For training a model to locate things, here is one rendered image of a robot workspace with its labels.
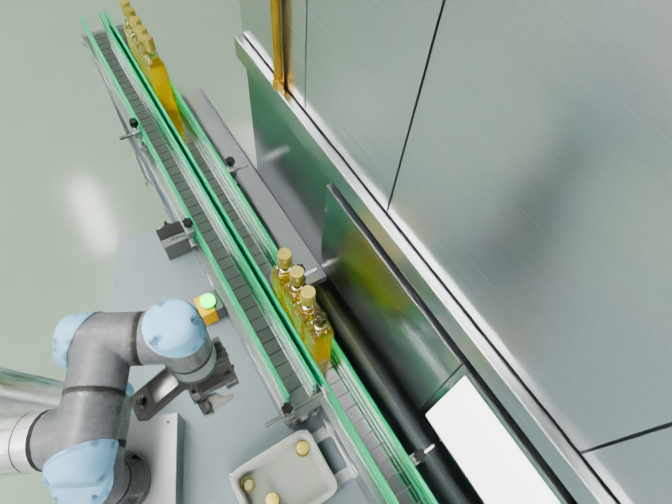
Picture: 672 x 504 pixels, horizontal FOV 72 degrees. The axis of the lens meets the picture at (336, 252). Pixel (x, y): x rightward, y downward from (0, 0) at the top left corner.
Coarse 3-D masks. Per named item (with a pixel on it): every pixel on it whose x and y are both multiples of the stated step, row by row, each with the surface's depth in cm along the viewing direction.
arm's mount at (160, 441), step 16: (160, 416) 120; (176, 416) 120; (128, 432) 117; (144, 432) 118; (160, 432) 118; (176, 432) 118; (128, 448) 115; (144, 448) 116; (160, 448) 116; (176, 448) 116; (160, 464) 114; (176, 464) 114; (160, 480) 112; (176, 480) 113; (160, 496) 111; (176, 496) 112
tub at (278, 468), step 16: (304, 432) 120; (272, 448) 117; (288, 448) 123; (256, 464) 117; (272, 464) 122; (288, 464) 122; (304, 464) 122; (320, 464) 118; (240, 480) 118; (256, 480) 119; (272, 480) 120; (288, 480) 120; (304, 480) 120; (320, 480) 120; (240, 496) 111; (256, 496) 117; (288, 496) 118; (304, 496) 118; (320, 496) 115
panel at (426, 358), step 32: (352, 224) 98; (352, 256) 106; (384, 256) 93; (352, 288) 116; (384, 288) 98; (384, 320) 106; (416, 320) 91; (384, 352) 115; (416, 352) 97; (448, 352) 84; (416, 384) 105; (448, 384) 90; (480, 384) 81; (448, 448) 105; (544, 480) 74
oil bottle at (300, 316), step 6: (294, 306) 112; (300, 306) 111; (318, 306) 112; (294, 312) 114; (300, 312) 111; (306, 312) 110; (312, 312) 111; (294, 318) 118; (300, 318) 112; (306, 318) 111; (312, 318) 112; (294, 324) 121; (300, 324) 114; (300, 330) 118; (300, 336) 121
